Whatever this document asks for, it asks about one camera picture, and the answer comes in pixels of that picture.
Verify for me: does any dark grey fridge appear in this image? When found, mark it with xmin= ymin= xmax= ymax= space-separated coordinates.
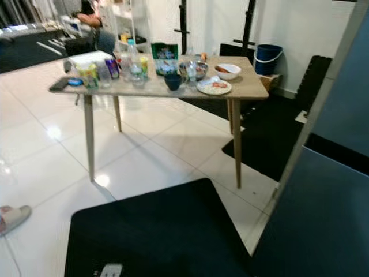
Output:
xmin=251 ymin=0 xmax=369 ymax=277

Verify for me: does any black smartphone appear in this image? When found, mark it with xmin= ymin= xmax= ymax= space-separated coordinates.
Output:
xmin=49 ymin=77 xmax=70 ymax=92

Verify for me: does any dark room rug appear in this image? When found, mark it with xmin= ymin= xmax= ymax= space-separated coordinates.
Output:
xmin=0 ymin=36 xmax=70 ymax=73

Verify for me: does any yellow green paper cup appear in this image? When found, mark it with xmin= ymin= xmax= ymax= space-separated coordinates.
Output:
xmin=80 ymin=63 xmax=100 ymax=90

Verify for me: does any white flat box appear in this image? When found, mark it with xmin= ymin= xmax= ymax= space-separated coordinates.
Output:
xmin=69 ymin=51 xmax=113 ymax=69

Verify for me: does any black bin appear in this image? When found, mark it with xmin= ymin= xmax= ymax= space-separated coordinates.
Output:
xmin=63 ymin=36 xmax=100 ymax=57

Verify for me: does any clear glass tumbler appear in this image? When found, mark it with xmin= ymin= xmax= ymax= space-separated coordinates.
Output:
xmin=98 ymin=63 xmax=111 ymax=89

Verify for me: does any purple drink can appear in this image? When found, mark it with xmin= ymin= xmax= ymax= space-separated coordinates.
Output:
xmin=106 ymin=58 xmax=120 ymax=80

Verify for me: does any clear glass jar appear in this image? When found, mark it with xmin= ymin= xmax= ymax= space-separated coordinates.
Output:
xmin=119 ymin=55 xmax=131 ymax=81

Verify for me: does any seated person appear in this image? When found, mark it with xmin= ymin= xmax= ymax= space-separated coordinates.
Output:
xmin=75 ymin=0 xmax=119 ymax=55

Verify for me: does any tall clear water bottle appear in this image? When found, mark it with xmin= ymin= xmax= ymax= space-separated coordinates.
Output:
xmin=128 ymin=39 xmax=145 ymax=88

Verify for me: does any yellow drink can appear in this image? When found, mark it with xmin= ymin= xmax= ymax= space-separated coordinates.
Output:
xmin=140 ymin=57 xmax=149 ymax=80

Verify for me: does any white robot torso part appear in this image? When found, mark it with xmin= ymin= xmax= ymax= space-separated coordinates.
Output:
xmin=100 ymin=264 xmax=123 ymax=277

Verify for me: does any white shelf unit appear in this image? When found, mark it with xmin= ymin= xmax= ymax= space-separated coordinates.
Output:
xmin=107 ymin=0 xmax=148 ymax=50

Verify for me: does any dark blue cup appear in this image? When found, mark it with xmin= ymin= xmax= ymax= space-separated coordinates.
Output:
xmin=164 ymin=73 xmax=182 ymax=91

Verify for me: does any dark green box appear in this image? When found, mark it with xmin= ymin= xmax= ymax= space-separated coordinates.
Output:
xmin=152 ymin=43 xmax=179 ymax=76

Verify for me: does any small clear plastic bottle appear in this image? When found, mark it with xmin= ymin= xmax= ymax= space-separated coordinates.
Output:
xmin=184 ymin=47 xmax=198 ymax=88

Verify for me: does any shiny metal bowl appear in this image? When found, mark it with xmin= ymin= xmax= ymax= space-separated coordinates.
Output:
xmin=178 ymin=61 xmax=208 ymax=81

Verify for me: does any black stand pole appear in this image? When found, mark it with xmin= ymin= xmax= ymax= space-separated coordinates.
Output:
xmin=174 ymin=0 xmax=191 ymax=55
xmin=234 ymin=0 xmax=257 ymax=48

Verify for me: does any patterned round plate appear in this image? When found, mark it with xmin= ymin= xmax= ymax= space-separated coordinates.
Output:
xmin=197 ymin=79 xmax=232 ymax=96

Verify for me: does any white bowl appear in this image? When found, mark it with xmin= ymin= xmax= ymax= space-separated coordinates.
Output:
xmin=214 ymin=63 xmax=242 ymax=81

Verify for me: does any black low box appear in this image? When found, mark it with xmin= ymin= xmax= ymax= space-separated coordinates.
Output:
xmin=219 ymin=43 xmax=255 ymax=58

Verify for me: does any light wooden table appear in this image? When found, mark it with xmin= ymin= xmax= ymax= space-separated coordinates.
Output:
xmin=49 ymin=55 xmax=269 ymax=189

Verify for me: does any black flat floor mat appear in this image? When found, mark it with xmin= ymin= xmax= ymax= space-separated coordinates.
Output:
xmin=179 ymin=97 xmax=321 ymax=182

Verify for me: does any small wooden crate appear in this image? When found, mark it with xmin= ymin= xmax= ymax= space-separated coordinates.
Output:
xmin=261 ymin=75 xmax=282 ymax=93

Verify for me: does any blue plastic bucket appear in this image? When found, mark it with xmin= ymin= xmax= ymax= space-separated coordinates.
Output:
xmin=254 ymin=44 xmax=284 ymax=76

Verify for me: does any black foam puzzle mat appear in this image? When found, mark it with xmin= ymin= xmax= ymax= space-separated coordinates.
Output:
xmin=294 ymin=55 xmax=333 ymax=125

